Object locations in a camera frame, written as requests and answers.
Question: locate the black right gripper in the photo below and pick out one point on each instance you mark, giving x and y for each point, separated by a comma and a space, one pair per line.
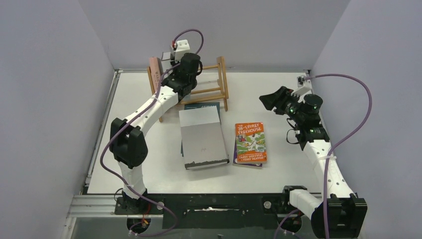
282, 101

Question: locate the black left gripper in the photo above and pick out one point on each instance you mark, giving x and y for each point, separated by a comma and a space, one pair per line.
174, 70

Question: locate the brown Decorate Furniture book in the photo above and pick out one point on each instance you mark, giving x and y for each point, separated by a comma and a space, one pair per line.
166, 56

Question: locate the pink Warm Chord book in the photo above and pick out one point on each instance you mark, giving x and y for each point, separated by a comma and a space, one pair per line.
155, 73

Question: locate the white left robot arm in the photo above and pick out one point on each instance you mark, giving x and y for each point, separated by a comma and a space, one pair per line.
128, 144

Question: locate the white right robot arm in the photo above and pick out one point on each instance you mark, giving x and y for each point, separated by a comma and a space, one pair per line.
340, 213

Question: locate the teal book under stack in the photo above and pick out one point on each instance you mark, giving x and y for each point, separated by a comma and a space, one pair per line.
201, 107

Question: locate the wooden book rack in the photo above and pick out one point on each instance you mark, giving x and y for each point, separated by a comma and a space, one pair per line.
212, 84

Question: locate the orange Treehouse book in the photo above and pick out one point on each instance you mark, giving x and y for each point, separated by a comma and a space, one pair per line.
251, 143

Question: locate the large grey white book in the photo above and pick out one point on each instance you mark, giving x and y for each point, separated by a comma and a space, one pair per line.
202, 138

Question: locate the purple book under orange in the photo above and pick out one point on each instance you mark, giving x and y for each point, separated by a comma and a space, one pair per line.
235, 162

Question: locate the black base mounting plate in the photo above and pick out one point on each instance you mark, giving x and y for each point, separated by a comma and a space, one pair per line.
209, 211

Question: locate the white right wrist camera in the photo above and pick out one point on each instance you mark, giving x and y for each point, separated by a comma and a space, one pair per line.
304, 86

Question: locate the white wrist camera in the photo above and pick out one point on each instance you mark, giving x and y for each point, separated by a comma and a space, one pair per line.
304, 86
179, 49

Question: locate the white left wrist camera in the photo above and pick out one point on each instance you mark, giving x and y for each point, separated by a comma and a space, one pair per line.
179, 49

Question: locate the aluminium frame rail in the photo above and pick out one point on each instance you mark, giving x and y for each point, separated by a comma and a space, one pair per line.
86, 205

